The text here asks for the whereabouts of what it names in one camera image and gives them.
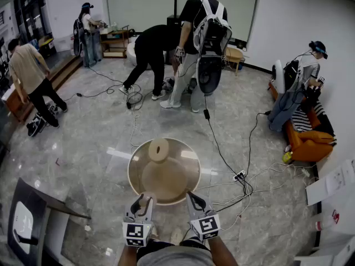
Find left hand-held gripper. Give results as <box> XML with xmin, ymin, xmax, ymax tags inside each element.
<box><xmin>121</xmin><ymin>193</ymin><xmax>155</xmax><ymax>248</ymax></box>

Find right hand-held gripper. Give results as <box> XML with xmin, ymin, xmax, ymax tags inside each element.
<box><xmin>185</xmin><ymin>191</ymin><xmax>222</xmax><ymax>242</ymax></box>

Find person's left forearm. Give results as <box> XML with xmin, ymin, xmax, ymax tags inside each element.
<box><xmin>118</xmin><ymin>244</ymin><xmax>139</xmax><ymax>266</ymax></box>

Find person's right forearm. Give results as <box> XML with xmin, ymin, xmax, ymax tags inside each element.
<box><xmin>207</xmin><ymin>236</ymin><xmax>239</xmax><ymax>266</ymax></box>

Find round glass side table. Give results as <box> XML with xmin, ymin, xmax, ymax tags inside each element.
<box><xmin>126</xmin><ymin>137</ymin><xmax>202</xmax><ymax>206</ymax></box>

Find person's black shorts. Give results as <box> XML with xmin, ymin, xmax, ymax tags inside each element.
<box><xmin>143</xmin><ymin>237</ymin><xmax>211</xmax><ymax>252</ymax></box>

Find white power strip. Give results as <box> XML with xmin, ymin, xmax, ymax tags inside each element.
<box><xmin>232</xmin><ymin>170</ymin><xmax>248</xmax><ymax>182</ymax></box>

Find person's grey shirt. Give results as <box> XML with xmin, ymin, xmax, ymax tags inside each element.
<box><xmin>136</xmin><ymin>245</ymin><xmax>216</xmax><ymax>266</ymax></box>

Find beige paper roll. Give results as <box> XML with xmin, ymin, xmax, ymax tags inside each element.
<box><xmin>148</xmin><ymin>138</ymin><xmax>170</xmax><ymax>165</ymax></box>

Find dark wooden chair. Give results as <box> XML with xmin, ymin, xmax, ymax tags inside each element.
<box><xmin>7</xmin><ymin>177</ymin><xmax>92</xmax><ymax>266</ymax></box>

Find white flat device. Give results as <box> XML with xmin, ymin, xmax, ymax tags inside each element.
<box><xmin>12</xmin><ymin>201</ymin><xmax>34</xmax><ymax>255</ymax></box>

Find orange sofa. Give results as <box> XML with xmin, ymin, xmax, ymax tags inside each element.
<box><xmin>267</xmin><ymin>81</ymin><xmax>337</xmax><ymax>163</ymax></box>

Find clear bottle pink cap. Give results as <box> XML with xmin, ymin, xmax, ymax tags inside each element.
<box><xmin>315</xmin><ymin>209</ymin><xmax>341</xmax><ymax>232</ymax></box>

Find white paper sheets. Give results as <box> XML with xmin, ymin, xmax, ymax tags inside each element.
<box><xmin>305</xmin><ymin>158</ymin><xmax>355</xmax><ymax>207</ymax></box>

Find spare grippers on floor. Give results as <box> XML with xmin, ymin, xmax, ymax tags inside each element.
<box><xmin>26</xmin><ymin>103</ymin><xmax>60</xmax><ymax>137</ymax></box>

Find black white striped cloth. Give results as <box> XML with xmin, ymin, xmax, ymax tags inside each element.
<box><xmin>290</xmin><ymin>101</ymin><xmax>326</xmax><ymax>133</ymax></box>

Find white backpack rig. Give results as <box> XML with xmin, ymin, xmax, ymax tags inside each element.
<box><xmin>271</xmin><ymin>59</ymin><xmax>300</xmax><ymax>94</ymax></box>
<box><xmin>193</xmin><ymin>0</ymin><xmax>233</xmax><ymax>95</ymax></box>

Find round wooden side table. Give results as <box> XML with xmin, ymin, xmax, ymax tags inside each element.
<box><xmin>224</xmin><ymin>47</ymin><xmax>245</xmax><ymax>76</ymax></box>

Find white beanbag seat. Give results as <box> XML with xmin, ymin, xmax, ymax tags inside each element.
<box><xmin>126</xmin><ymin>36</ymin><xmax>168</xmax><ymax>67</ymax></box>

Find wooden floor platform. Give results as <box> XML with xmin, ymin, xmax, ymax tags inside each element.
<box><xmin>45</xmin><ymin>54</ymin><xmax>84</xmax><ymax>91</ymax></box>

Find wooden cabinet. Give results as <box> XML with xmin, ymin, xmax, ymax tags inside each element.
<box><xmin>1</xmin><ymin>82</ymin><xmax>32</xmax><ymax>124</ymax></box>

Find wooden shelf cart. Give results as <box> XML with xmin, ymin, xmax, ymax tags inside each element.
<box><xmin>99</xmin><ymin>24</ymin><xmax>131</xmax><ymax>59</ymax></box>

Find clear storage boxes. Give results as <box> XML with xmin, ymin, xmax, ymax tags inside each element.
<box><xmin>53</xmin><ymin>34</ymin><xmax>75</xmax><ymax>53</ymax></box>

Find black backpack rig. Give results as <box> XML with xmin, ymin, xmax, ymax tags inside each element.
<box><xmin>73</xmin><ymin>18</ymin><xmax>84</xmax><ymax>58</ymax></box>

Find black speaker box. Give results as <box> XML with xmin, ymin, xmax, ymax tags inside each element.
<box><xmin>166</xmin><ymin>14</ymin><xmax>182</xmax><ymax>28</ymax></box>

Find long black cable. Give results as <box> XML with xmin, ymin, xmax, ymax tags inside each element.
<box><xmin>204</xmin><ymin>93</ymin><xmax>255</xmax><ymax>196</ymax></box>

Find black cable with plug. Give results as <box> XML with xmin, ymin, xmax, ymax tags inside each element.
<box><xmin>245</xmin><ymin>110</ymin><xmax>272</xmax><ymax>177</ymax></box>

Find long white cable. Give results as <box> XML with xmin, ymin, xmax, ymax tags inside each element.
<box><xmin>129</xmin><ymin>85</ymin><xmax>148</xmax><ymax>149</ymax></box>

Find coiled black cable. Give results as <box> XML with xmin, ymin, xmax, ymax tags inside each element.
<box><xmin>126</xmin><ymin>91</ymin><xmax>144</xmax><ymax>110</ymax></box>

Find thin black floor cable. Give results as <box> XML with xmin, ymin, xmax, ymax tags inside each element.
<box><xmin>64</xmin><ymin>65</ymin><xmax>131</xmax><ymax>103</ymax></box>

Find pile of grippers and cables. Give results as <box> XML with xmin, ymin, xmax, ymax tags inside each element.
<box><xmin>161</xmin><ymin>75</ymin><xmax>198</xmax><ymax>94</ymax></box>

